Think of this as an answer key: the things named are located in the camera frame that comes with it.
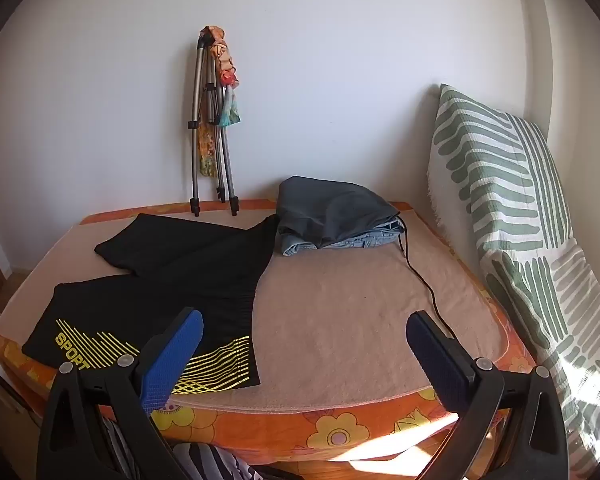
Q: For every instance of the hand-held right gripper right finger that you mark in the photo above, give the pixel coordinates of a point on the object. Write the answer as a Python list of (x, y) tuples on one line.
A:
[(435, 360)]

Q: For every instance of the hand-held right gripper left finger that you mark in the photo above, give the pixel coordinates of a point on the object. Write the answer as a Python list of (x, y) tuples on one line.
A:
[(172, 360)]

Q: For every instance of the black pants with yellow print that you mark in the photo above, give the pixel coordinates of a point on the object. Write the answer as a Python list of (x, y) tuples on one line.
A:
[(180, 260)]

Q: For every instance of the folded grey pants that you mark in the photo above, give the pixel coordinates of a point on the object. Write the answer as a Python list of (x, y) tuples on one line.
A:
[(325, 205)]

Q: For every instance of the beige towel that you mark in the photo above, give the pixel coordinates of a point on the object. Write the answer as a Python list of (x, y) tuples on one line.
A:
[(340, 320)]

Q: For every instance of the black and white striped cloth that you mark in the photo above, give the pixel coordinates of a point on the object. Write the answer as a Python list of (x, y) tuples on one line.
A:
[(210, 460)]

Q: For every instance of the orange floral mattress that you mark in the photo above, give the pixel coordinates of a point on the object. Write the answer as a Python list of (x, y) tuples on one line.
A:
[(330, 430)]

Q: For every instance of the folded blue jeans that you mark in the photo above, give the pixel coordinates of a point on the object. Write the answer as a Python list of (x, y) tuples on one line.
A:
[(295, 247)]

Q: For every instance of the green white striped cushion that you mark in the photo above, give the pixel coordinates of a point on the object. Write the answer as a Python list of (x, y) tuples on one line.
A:
[(505, 185)]

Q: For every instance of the colourful floral cloth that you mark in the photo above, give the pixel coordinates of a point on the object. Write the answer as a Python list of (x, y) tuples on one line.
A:
[(227, 67)]

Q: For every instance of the folded metal tube frame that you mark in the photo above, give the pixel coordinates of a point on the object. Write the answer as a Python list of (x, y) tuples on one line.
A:
[(196, 85)]

